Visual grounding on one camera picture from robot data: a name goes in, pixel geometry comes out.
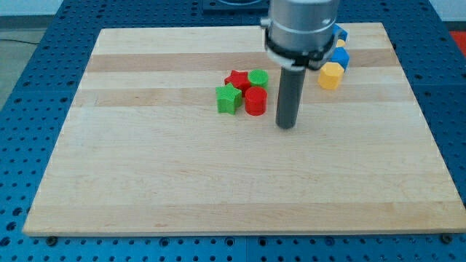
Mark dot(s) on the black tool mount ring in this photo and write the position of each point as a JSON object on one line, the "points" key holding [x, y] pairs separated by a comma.
{"points": [[296, 61]]}

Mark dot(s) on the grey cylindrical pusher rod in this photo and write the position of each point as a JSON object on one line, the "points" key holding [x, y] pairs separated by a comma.
{"points": [[289, 96]]}

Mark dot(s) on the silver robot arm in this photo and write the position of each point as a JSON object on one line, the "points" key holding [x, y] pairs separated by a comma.
{"points": [[298, 36]]}

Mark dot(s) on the red star block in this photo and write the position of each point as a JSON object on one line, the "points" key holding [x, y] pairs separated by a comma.
{"points": [[239, 79]]}

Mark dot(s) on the green star block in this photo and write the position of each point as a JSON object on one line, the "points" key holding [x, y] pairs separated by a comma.
{"points": [[228, 99]]}

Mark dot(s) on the yellow hexagon block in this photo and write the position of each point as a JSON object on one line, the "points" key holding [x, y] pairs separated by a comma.
{"points": [[331, 75]]}

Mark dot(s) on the blue block near hexagon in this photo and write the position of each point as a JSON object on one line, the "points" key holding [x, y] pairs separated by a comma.
{"points": [[341, 56]]}

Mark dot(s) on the small yellow block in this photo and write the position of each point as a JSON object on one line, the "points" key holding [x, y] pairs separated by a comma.
{"points": [[340, 43]]}

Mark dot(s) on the green cylinder block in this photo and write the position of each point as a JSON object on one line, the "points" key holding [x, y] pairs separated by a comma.
{"points": [[258, 78]]}

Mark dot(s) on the blue block far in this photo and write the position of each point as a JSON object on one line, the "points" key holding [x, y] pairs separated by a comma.
{"points": [[339, 32]]}

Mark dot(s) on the red cylinder block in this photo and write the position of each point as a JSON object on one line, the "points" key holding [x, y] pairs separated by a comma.
{"points": [[256, 101]]}

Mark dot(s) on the wooden board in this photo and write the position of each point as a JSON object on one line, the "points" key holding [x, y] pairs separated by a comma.
{"points": [[144, 152]]}

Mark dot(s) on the blue perforated table plate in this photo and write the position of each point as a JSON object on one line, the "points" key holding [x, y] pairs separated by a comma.
{"points": [[35, 111]]}

